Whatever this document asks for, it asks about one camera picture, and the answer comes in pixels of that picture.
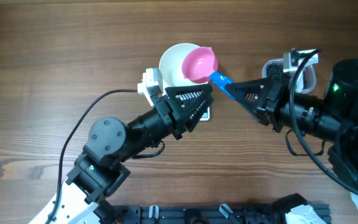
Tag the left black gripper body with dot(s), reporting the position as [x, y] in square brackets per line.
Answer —
[156, 124]

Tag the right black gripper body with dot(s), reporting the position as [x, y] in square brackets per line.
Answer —
[312, 119]

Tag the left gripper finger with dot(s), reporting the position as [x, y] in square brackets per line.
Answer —
[193, 107]
[175, 93]

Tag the pink scoop blue handle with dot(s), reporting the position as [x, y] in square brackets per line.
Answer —
[201, 65]

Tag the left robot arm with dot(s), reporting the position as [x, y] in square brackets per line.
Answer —
[99, 170]

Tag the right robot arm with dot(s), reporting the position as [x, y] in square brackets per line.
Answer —
[341, 96]

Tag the white digital kitchen scale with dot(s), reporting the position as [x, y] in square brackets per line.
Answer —
[206, 115]

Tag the white round bowl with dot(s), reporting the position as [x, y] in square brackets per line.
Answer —
[170, 64]

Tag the black beans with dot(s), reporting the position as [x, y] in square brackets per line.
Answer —
[275, 70]

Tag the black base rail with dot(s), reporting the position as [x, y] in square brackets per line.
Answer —
[257, 213]

